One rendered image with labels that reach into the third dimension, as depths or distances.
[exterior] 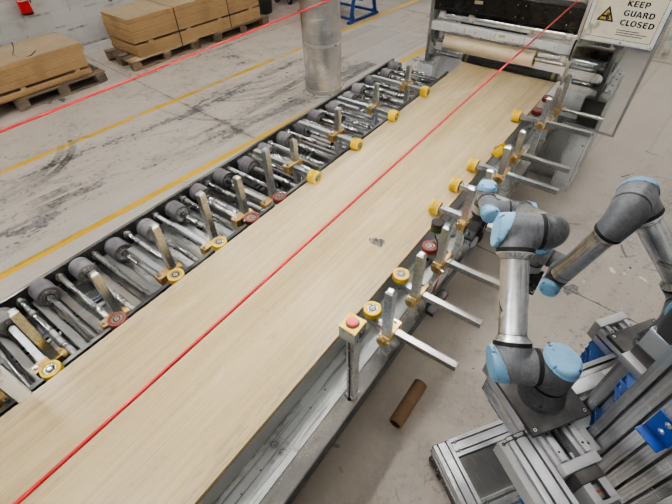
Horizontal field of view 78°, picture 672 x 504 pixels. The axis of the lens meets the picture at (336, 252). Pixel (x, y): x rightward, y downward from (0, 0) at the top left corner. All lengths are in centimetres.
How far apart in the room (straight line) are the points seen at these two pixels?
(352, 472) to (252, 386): 98
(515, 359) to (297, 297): 97
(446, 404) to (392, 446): 41
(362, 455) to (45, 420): 150
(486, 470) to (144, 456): 153
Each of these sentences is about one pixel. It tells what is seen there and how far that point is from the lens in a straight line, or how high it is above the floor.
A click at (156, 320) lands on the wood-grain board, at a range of 201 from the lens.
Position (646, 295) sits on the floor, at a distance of 373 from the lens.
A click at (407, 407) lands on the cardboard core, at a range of 256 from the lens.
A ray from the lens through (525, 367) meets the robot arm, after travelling 141.
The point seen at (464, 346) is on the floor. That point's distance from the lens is 292.
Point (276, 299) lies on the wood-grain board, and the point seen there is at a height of 90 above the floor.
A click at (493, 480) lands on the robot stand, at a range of 236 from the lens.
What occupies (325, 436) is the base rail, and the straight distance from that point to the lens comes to 181.
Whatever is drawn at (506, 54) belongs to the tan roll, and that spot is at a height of 106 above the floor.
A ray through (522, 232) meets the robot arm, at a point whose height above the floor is 151.
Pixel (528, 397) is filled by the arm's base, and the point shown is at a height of 108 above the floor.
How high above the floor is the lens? 238
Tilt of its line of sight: 45 degrees down
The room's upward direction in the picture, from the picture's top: 2 degrees counter-clockwise
